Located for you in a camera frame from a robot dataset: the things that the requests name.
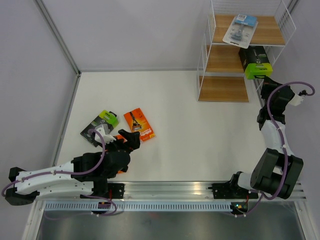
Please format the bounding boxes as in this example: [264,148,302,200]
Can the aluminium corner post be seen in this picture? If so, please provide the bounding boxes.
[33,0,81,77]

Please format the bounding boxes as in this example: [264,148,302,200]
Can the orange razor box centre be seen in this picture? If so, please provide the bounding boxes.
[123,108,156,142]

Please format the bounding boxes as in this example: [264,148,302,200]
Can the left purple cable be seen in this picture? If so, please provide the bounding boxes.
[1,128,118,221]

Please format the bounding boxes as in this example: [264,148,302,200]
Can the aluminium rail frame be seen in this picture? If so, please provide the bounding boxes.
[34,180,308,202]

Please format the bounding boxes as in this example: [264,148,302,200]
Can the orange razor box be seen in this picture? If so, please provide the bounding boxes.
[113,134,127,174]
[123,108,156,142]

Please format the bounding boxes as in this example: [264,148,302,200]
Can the orange razor box front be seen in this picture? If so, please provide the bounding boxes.
[113,134,127,174]

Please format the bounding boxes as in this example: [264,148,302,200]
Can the green black razor box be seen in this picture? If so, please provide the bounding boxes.
[80,110,119,147]
[238,46,273,80]

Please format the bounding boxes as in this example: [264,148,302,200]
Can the white slotted cable duct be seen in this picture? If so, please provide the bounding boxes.
[44,201,232,212]

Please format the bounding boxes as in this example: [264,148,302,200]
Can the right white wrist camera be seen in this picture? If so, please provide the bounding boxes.
[289,90,307,107]

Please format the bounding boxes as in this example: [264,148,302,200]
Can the purple cable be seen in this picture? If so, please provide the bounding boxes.
[232,81,316,218]
[1,128,118,221]

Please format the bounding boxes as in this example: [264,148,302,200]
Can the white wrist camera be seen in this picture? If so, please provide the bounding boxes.
[289,90,307,107]
[94,126,116,144]

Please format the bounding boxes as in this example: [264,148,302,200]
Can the blue clear razor blister pack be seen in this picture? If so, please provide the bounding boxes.
[222,14,259,49]

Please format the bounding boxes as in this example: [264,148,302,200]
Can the white wire wooden shelf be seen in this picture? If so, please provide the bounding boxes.
[196,0,296,103]

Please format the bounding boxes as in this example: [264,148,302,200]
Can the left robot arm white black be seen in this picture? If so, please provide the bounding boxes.
[1,129,141,206]

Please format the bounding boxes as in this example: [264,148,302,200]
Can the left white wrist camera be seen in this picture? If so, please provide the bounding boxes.
[94,126,116,144]

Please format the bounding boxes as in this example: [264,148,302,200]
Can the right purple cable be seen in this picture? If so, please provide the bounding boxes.
[232,81,316,218]

